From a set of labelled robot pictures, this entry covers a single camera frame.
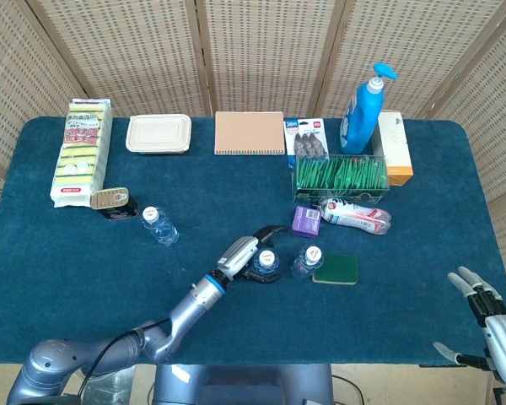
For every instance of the binder clip blister pack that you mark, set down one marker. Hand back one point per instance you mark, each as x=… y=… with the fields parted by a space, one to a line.
x=305 y=141

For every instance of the white and orange carton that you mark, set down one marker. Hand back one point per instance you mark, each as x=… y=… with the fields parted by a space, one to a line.
x=398 y=147

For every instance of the beige lidded food container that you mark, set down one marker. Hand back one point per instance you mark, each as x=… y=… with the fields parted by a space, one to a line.
x=158 y=133

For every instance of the clear water bottle white cap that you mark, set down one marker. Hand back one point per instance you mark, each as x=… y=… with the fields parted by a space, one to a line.
x=160 y=225
x=267 y=259
x=307 y=261

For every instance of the yellow sponge multipack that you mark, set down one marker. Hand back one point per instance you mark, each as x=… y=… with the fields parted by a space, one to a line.
x=78 y=147

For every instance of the kraft spiral notebook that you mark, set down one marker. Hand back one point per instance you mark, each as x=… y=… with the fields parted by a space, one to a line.
x=249 y=133

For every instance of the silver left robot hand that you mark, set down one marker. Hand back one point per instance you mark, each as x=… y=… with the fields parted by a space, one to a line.
x=238 y=253

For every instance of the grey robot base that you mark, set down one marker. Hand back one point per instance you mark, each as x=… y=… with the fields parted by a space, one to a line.
x=236 y=386

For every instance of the green and yellow scouring sponge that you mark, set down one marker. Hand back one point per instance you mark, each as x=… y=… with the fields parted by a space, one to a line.
x=337 y=269

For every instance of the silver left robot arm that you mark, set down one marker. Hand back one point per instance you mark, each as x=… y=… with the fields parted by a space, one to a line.
x=185 y=312

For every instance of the red and white plastic pouch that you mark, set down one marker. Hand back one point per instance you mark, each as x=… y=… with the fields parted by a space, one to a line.
x=354 y=215

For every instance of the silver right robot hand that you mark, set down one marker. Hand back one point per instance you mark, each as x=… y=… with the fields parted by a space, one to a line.
x=504 y=337

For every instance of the woven folding screen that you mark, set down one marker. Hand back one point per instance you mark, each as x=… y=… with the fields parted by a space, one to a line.
x=257 y=50

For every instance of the blue table cloth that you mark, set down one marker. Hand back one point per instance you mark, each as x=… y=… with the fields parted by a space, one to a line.
x=236 y=190

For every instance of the metal table leg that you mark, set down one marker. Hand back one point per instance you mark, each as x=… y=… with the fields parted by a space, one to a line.
x=118 y=390

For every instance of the blue pump dispenser bottle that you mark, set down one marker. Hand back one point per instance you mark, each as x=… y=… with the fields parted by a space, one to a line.
x=358 y=122

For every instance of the small purple box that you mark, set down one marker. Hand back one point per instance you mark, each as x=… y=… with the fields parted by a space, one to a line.
x=306 y=221

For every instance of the black luncheon meat can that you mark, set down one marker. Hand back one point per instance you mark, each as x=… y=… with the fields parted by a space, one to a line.
x=111 y=202

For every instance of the clear box of green sachets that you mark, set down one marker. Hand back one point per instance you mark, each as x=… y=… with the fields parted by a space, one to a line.
x=341 y=175

